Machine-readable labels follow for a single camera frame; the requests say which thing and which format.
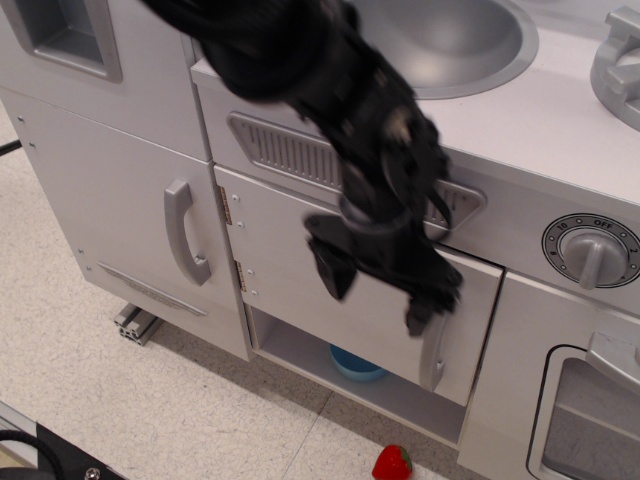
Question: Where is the red toy strawberry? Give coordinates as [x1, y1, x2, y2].
[372, 445, 413, 480]

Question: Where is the grey cabinet door handle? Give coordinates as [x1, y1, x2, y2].
[419, 313, 452, 392]

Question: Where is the grey vent grille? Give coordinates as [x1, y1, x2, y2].
[227, 112, 487, 230]

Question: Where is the aluminium extrusion bar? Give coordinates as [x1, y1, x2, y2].
[114, 304, 163, 346]

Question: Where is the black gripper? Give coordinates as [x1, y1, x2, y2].
[304, 214, 463, 336]

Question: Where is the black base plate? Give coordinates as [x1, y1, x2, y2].
[36, 423, 125, 480]

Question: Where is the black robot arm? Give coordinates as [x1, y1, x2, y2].
[150, 1, 462, 336]

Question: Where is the white cabinet door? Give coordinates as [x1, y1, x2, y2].
[214, 166, 503, 405]

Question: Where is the white toy kitchen unit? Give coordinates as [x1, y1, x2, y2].
[1, 1, 639, 479]

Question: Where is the silver fridge emblem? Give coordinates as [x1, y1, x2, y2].
[98, 262, 207, 317]

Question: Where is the grey toy faucet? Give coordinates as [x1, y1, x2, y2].
[590, 6, 639, 131]

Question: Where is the blue bowl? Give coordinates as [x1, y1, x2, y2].
[329, 344, 387, 383]

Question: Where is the grey timer knob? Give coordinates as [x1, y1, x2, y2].
[542, 213, 639, 290]

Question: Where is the grey oven door handle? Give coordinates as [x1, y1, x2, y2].
[585, 332, 639, 395]

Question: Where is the grey fridge door handle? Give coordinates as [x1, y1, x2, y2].
[163, 178, 211, 286]

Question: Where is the black braided cable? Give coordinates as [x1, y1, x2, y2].
[0, 429, 51, 480]

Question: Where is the silver sink bowl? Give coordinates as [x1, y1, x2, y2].
[352, 0, 539, 100]

